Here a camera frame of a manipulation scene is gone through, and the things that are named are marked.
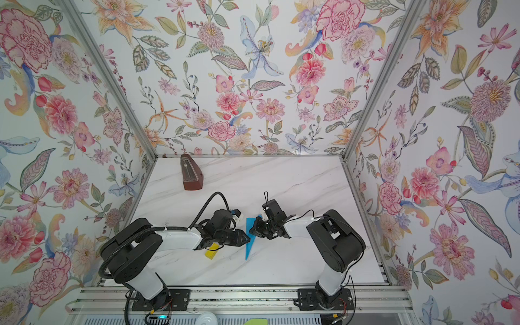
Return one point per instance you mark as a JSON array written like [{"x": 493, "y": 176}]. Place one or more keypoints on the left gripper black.
[{"x": 238, "y": 241}]

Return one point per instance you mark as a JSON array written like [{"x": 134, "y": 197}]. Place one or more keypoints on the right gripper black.
[{"x": 256, "y": 228}]

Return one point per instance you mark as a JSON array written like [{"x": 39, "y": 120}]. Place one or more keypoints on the blue square paper sheet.
[{"x": 249, "y": 225}]

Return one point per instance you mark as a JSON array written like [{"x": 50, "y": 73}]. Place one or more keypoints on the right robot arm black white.
[{"x": 339, "y": 245}]

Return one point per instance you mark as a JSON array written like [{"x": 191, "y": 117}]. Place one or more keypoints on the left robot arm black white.
[{"x": 125, "y": 257}]

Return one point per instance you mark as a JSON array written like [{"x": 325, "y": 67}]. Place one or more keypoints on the yellow block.
[{"x": 212, "y": 251}]

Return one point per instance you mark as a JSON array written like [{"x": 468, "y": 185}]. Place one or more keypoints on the brown wooden metronome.
[{"x": 192, "y": 175}]

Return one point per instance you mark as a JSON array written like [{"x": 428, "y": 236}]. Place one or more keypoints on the white round object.
[{"x": 207, "y": 318}]

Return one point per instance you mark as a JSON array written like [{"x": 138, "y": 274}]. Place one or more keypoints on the green object at edge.
[{"x": 257, "y": 321}]

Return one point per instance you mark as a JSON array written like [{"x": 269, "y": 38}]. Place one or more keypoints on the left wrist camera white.
[{"x": 236, "y": 214}]

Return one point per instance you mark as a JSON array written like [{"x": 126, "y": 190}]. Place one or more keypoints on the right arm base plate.
[{"x": 312, "y": 299}]

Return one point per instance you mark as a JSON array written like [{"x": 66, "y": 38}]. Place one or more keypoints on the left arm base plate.
[{"x": 171, "y": 300}]

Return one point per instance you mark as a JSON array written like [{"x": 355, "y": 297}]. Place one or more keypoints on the aluminium front rail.
[{"x": 368, "y": 298}]

